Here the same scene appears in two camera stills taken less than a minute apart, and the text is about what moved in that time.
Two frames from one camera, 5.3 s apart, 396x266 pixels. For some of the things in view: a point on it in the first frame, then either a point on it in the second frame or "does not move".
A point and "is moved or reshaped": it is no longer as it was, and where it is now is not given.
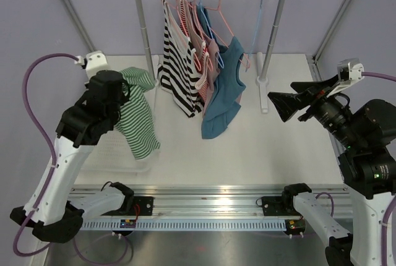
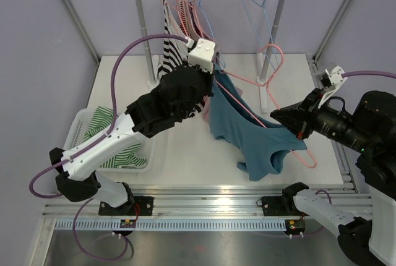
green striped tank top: x=136 y=128 is moved or reshaped
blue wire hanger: x=221 y=62 does not move
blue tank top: x=229 y=88 -> x=252 y=138
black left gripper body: x=116 y=112 -> x=203 y=87
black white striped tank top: x=178 y=73 does not move
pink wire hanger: x=219 y=9 -> x=309 y=163
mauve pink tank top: x=211 y=48 does not move
